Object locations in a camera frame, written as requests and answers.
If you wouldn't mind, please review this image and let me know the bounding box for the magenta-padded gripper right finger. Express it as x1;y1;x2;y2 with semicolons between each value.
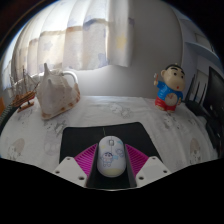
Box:
124;143;173;188

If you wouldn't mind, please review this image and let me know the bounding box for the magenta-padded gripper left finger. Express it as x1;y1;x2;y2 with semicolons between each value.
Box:
52;143;100;189

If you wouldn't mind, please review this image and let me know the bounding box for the white cartoon-print computer mouse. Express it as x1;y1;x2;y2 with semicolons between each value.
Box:
96;135;128;178

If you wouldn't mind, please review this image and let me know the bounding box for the black mouse pad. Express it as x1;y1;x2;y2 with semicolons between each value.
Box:
59;121;163;190

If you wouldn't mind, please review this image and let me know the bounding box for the white cartoon-print tablecloth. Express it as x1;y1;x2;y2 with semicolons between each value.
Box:
0;95;219;174

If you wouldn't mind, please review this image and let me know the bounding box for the black router with antennas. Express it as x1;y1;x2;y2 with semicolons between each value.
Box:
184;73;209;116

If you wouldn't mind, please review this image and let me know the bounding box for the large white conch shell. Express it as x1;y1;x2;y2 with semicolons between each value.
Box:
35;62;81;121

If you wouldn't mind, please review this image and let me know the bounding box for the cartoon boy figurine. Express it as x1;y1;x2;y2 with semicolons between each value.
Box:
153;63;186;114

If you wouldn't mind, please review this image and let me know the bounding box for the wooden model sailing ship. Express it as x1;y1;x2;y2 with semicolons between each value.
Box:
9;65;40;114

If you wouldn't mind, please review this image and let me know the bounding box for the black monitor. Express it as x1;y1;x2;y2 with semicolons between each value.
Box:
203;65;224;128

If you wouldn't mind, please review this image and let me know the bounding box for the sheer white star-print curtain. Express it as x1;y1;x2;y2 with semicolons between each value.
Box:
1;0;136;91

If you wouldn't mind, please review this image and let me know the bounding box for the white shelf unit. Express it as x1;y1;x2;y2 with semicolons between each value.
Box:
179;16;224;84

